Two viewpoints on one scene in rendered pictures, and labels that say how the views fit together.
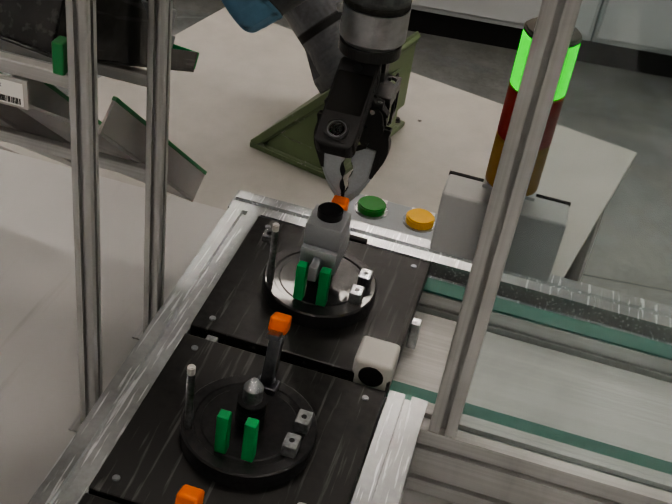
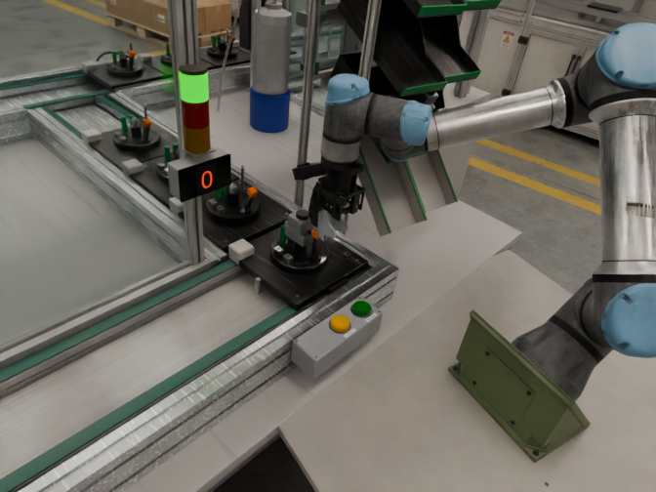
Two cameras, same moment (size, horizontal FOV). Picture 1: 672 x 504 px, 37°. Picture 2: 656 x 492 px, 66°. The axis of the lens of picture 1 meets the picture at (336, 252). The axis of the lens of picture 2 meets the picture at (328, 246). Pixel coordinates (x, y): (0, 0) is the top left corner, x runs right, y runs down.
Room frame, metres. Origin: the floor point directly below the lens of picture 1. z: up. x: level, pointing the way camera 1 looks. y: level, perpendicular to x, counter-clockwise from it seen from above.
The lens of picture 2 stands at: (1.48, -0.79, 1.72)
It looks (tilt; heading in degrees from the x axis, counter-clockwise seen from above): 37 degrees down; 119
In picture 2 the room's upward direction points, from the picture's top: 7 degrees clockwise
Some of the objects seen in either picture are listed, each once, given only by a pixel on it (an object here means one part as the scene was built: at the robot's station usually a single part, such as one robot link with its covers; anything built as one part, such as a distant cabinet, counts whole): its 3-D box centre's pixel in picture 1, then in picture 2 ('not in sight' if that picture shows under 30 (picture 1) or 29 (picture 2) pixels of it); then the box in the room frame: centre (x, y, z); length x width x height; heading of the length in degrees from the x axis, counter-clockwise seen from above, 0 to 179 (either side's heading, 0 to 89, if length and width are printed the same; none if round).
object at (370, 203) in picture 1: (371, 208); (361, 309); (1.17, -0.04, 0.96); 0.04 x 0.04 x 0.02
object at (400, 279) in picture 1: (317, 296); (299, 259); (0.96, 0.01, 0.96); 0.24 x 0.24 x 0.02; 80
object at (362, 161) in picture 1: (364, 166); (326, 228); (1.04, -0.02, 1.11); 0.06 x 0.03 x 0.09; 170
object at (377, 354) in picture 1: (375, 364); (241, 252); (0.85, -0.06, 0.97); 0.05 x 0.05 x 0.04; 80
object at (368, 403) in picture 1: (251, 407); (232, 195); (0.71, 0.06, 1.01); 0.24 x 0.24 x 0.13; 80
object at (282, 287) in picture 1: (319, 284); (299, 253); (0.96, 0.01, 0.98); 0.14 x 0.14 x 0.02
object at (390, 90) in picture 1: (365, 84); (338, 184); (1.05, 0.00, 1.21); 0.09 x 0.08 x 0.12; 170
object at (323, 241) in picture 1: (324, 237); (298, 224); (0.95, 0.02, 1.06); 0.08 x 0.04 x 0.07; 169
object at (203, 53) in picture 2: not in sight; (222, 45); (-0.22, 1.01, 1.01); 0.24 x 0.24 x 0.13; 80
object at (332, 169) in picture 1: (339, 160); (336, 224); (1.05, 0.01, 1.11); 0.06 x 0.03 x 0.09; 170
